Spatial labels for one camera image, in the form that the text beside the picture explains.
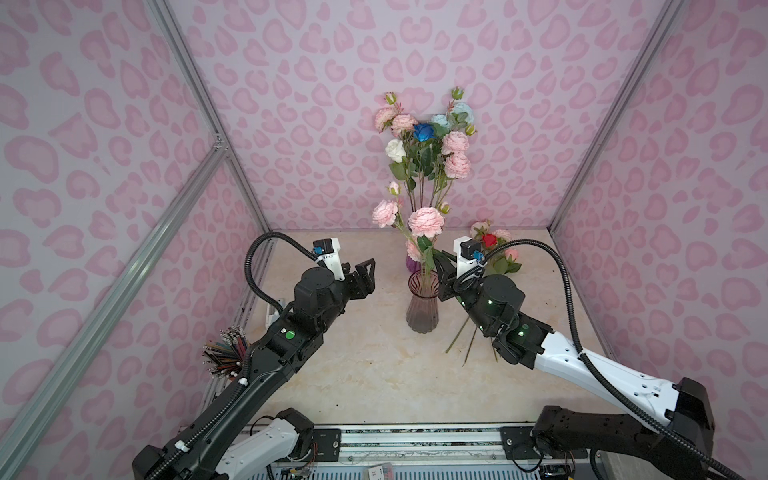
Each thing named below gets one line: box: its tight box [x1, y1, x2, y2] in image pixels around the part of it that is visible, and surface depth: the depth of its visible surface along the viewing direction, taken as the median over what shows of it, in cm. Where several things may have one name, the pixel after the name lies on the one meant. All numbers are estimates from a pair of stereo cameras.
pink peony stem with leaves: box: [372, 180, 433, 289], surface depth 69 cm
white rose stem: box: [385, 138, 416, 208], surface depth 78 cm
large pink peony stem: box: [374, 92, 419, 207], surface depth 85 cm
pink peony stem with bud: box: [431, 131, 471, 212], surface depth 82 cm
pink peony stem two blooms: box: [406, 207, 445, 294], surface depth 67 cm
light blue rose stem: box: [431, 86, 477, 139], surface depth 85 cm
